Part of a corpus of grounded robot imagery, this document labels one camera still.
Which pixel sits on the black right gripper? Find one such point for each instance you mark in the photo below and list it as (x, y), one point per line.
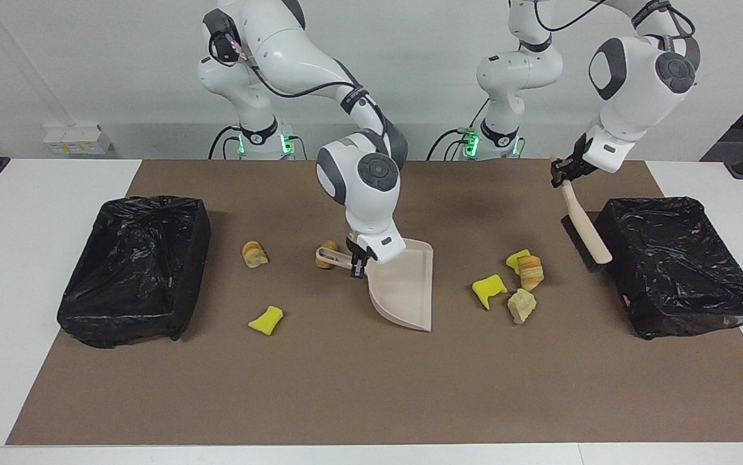
(353, 245)

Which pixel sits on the large notched yellow sponge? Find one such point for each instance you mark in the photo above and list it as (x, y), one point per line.
(487, 289)

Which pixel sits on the white wall power box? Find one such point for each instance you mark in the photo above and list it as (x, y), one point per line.
(77, 139)

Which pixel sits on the pale bread chunk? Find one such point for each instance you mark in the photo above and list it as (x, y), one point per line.
(521, 306)

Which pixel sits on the yellow sponge with green side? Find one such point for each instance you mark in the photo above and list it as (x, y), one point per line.
(514, 258)

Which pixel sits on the beige hand brush black bristles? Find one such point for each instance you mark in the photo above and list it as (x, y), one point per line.
(587, 239)

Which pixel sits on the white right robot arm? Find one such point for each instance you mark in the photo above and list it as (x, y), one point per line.
(358, 194)

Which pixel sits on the brown table mat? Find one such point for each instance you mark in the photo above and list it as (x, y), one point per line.
(371, 400)

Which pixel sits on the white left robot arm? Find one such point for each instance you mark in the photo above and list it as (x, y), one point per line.
(636, 84)

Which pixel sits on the small striped croissant piece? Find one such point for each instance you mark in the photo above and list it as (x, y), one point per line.
(254, 254)

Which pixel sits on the orange corn-textured bread roll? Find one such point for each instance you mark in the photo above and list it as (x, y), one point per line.
(328, 246)

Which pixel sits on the beige plastic dustpan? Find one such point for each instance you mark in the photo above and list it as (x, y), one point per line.
(403, 290)

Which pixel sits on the large striped croissant piece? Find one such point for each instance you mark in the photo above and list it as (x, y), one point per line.
(530, 272)

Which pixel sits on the bin with black bag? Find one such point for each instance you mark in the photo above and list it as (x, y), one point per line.
(132, 271)
(674, 265)

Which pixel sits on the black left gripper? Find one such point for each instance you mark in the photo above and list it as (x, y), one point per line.
(583, 154)

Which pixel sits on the yellow sponge piece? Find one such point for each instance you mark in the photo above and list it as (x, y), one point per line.
(266, 320)

